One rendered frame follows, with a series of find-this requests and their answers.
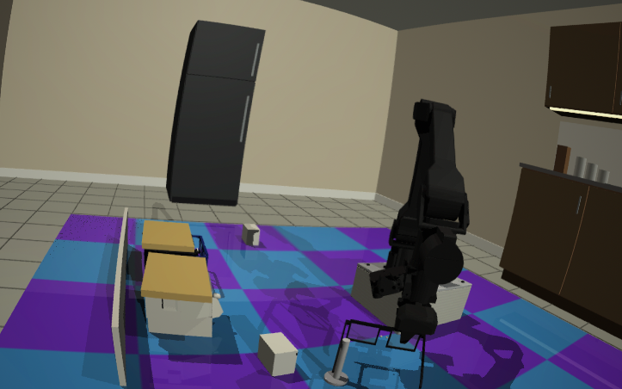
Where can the thin beige panel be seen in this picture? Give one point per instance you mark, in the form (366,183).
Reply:
(118,318)

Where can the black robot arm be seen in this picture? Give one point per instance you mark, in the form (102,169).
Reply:
(437,194)

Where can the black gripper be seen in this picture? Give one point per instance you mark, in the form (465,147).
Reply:
(415,314)

